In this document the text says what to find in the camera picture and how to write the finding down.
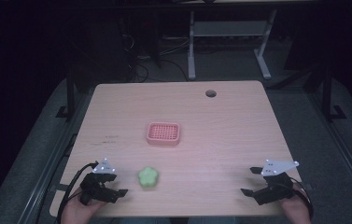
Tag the white metal table frame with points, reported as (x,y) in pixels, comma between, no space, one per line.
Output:
(228,28)

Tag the person's right hand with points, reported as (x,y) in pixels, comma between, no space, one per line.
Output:
(296,211)

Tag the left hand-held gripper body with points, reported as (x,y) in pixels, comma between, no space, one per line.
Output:
(97,190)

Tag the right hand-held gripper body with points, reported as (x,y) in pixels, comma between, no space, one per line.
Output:
(274,190)

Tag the green flower-shaped soap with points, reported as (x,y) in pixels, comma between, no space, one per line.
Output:
(148,177)

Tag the person's left hand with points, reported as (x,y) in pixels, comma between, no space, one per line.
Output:
(74,211)

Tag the pink slotted soap dish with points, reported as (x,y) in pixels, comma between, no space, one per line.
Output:
(163,133)

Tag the black metal stand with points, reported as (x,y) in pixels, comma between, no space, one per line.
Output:
(327,93)
(70,93)

